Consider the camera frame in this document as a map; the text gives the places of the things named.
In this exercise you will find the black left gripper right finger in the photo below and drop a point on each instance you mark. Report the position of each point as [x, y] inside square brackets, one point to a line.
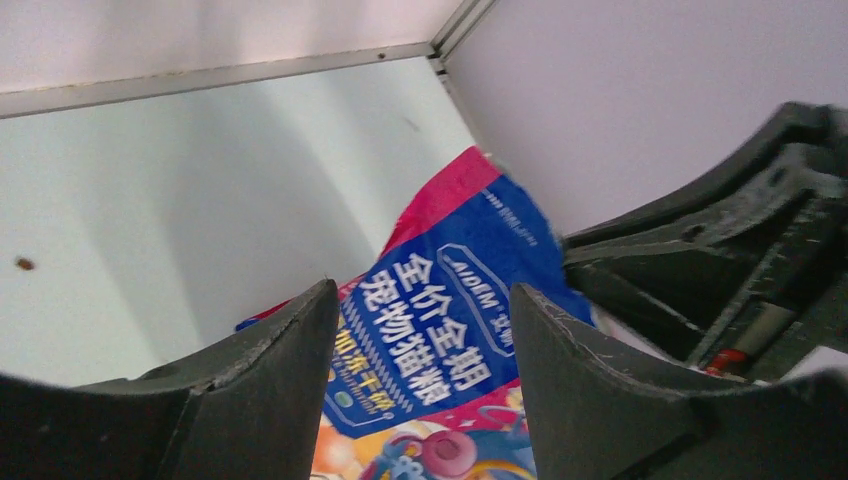
[598, 408]

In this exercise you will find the pink blue pet food bag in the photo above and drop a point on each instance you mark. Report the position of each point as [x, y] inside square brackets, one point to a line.
[423, 382]

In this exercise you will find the aluminium frame rail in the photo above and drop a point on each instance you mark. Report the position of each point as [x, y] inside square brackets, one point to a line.
[60, 55]

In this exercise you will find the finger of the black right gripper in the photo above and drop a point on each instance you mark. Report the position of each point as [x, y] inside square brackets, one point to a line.
[743, 271]

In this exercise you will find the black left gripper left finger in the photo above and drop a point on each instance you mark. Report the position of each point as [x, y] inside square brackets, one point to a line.
[246, 407]

